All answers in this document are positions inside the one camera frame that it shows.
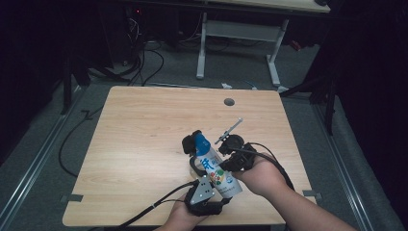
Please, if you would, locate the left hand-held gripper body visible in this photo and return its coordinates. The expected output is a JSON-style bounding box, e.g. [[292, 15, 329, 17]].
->
[[184, 174, 225, 217]]

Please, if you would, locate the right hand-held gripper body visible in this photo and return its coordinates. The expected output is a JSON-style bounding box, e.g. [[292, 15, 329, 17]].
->
[[214, 117, 258, 172]]

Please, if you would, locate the blue and white milk carton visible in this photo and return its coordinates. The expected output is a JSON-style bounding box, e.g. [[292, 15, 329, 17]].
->
[[194, 133, 243, 200]]

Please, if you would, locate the person's right hand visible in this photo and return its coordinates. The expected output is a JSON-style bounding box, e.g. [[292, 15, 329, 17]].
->
[[231, 154, 291, 197]]

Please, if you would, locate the person's left hand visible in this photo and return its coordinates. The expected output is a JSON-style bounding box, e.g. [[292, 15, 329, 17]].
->
[[155, 202, 210, 231]]

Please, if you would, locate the grey tape strip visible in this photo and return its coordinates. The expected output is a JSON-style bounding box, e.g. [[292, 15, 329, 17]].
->
[[60, 193, 85, 204], [302, 189, 323, 202]]

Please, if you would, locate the black metal stand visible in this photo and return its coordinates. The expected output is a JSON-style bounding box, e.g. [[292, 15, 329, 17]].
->
[[60, 54, 92, 116], [278, 71, 340, 136]]

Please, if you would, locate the small red object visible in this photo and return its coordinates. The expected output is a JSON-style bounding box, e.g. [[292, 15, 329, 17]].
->
[[289, 38, 303, 52]]

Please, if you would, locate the right hand-held gripper black cable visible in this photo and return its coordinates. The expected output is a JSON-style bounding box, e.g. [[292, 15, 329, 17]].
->
[[235, 141, 296, 192]]

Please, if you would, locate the hand-held gripper black cable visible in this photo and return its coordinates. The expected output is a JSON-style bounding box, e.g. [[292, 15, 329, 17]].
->
[[235, 141, 296, 192], [88, 179, 200, 231]]

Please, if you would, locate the left hand-held gripper black cable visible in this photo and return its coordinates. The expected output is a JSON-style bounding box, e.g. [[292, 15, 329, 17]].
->
[[88, 179, 200, 231]]

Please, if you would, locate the metal floor rail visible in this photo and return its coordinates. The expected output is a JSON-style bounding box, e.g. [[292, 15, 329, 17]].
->
[[0, 85, 83, 225], [312, 104, 374, 231]]

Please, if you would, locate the white metal frame desk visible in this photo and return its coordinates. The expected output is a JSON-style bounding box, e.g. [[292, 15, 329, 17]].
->
[[195, 0, 332, 94]]

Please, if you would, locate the bundle of black cables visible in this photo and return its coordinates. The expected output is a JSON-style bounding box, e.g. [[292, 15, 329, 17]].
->
[[126, 17, 166, 87]]

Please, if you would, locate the black cable on floor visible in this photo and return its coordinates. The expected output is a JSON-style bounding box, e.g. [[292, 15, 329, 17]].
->
[[58, 107, 107, 179]]

